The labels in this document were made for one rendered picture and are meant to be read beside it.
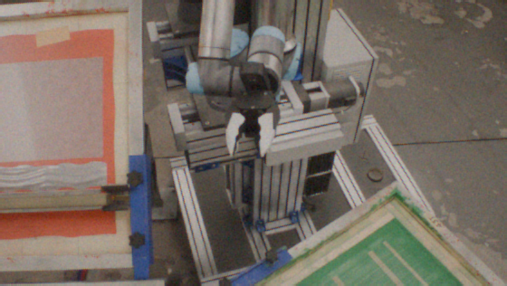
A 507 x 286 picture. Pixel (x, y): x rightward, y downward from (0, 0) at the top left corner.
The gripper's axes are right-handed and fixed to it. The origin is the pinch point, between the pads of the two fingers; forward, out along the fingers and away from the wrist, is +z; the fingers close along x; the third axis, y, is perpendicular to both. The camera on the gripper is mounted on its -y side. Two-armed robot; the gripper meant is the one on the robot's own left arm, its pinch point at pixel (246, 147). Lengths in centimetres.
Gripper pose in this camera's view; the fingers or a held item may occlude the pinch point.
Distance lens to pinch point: 83.9
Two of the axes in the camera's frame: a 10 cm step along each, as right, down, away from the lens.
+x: -9.8, -0.1, 1.9
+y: 1.3, 6.7, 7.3
